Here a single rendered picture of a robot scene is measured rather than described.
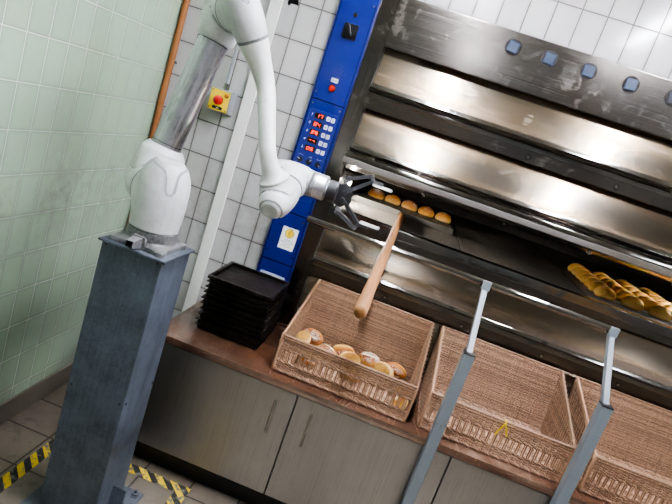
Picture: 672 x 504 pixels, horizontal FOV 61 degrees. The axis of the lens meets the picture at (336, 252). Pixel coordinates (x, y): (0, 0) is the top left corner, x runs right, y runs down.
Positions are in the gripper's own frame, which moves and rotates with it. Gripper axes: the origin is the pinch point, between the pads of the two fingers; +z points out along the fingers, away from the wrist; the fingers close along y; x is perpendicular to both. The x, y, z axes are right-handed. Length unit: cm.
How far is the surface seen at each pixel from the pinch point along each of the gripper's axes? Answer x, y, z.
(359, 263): -54, 33, -4
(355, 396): -5, 71, 14
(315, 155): -52, -5, -38
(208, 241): -53, 49, -74
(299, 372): -11, 73, -9
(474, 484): 0, 83, 65
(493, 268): -55, 15, 51
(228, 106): -48, -13, -80
